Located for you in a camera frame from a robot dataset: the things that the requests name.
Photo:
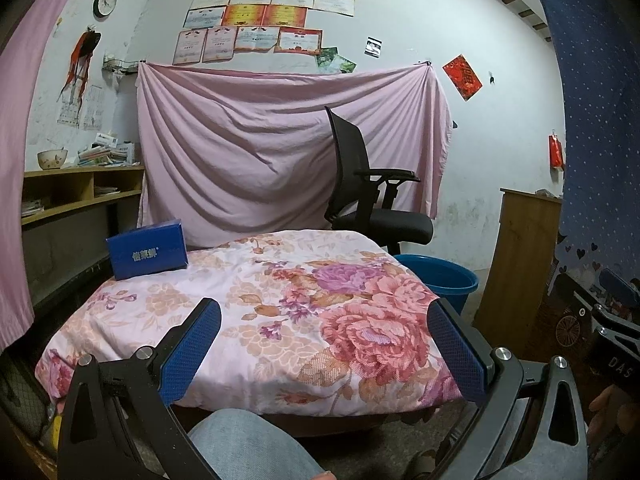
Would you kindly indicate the blue dotted cloth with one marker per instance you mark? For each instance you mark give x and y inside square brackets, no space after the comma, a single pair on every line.
[590,110]

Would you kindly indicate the floral ceramic bowl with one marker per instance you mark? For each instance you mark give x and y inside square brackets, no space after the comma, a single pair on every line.
[52,160]

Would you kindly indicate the person's right hand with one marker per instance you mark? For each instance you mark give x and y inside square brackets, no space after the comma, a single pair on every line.
[602,410]

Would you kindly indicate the blue cardboard box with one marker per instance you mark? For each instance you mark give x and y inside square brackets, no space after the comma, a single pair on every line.
[145,255]

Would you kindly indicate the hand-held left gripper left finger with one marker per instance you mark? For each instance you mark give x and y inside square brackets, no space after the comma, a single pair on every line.
[192,350]

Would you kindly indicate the stack of papers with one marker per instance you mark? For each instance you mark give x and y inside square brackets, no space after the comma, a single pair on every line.
[107,190]
[32,209]

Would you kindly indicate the black office chair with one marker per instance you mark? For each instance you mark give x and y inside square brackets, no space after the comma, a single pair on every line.
[390,225]

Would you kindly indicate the red paper envelope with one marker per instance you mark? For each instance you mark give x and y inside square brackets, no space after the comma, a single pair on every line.
[462,77]

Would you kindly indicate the person's left leg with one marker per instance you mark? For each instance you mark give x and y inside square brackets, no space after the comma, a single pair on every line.
[250,445]

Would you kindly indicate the pink curtain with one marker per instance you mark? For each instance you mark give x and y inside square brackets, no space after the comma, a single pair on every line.
[20,160]

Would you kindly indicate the floral blanket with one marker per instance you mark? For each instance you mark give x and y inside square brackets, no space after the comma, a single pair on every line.
[250,310]

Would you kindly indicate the red tassel decoration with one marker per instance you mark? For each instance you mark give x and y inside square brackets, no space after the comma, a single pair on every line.
[82,50]

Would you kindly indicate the black and white sticker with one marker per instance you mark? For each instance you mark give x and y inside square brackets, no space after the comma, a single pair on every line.
[374,46]

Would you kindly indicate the pink hanging sheet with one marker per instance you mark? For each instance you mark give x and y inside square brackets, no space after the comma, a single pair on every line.
[240,150]

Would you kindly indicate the group of wall certificates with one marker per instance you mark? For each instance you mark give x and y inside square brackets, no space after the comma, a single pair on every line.
[260,15]

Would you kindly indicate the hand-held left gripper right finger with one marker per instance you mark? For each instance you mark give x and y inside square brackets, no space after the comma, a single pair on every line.
[457,355]

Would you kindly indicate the wooden shelf unit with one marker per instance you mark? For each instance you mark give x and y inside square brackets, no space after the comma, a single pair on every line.
[100,170]

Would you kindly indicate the wooden cabinet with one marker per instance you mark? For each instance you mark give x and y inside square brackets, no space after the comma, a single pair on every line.
[520,260]

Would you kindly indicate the pile of books and papers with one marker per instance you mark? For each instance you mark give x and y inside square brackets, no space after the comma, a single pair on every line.
[105,155]

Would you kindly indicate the paper wall calendar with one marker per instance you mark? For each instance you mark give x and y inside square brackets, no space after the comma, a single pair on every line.
[92,110]

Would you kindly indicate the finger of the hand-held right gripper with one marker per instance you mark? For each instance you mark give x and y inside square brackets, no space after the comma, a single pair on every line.
[582,305]
[620,285]

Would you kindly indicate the blue plastic basin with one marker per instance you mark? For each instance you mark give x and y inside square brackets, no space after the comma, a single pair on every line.
[440,280]

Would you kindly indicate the red hanging ornament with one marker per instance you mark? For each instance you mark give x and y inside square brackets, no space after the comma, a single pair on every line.
[556,152]

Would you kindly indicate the round wall clock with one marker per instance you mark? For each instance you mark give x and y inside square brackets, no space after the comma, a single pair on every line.
[105,2]

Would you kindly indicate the green photo card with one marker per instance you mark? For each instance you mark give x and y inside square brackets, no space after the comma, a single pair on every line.
[345,64]
[326,56]

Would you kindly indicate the dark mesh panel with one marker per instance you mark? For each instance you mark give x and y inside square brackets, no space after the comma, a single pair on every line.
[25,400]

